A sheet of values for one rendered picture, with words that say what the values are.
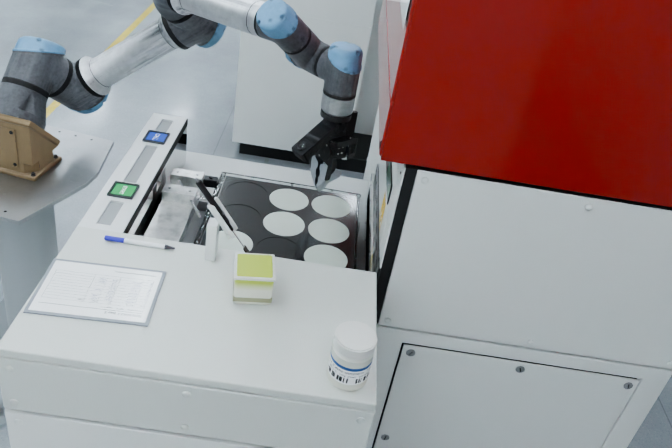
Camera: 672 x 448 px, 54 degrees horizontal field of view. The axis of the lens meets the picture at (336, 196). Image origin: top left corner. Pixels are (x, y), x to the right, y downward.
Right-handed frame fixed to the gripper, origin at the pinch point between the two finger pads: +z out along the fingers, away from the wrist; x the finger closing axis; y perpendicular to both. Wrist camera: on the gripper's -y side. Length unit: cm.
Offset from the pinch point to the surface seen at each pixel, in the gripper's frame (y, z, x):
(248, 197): -11.2, 7.4, 12.1
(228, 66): 141, 97, 272
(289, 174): 13.0, 15.2, 27.4
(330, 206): 5.5, 7.3, -0.1
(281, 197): -3.6, 7.3, 8.6
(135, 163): -33.1, 1.6, 28.9
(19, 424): -75, 18, -18
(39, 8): 59, 97, 410
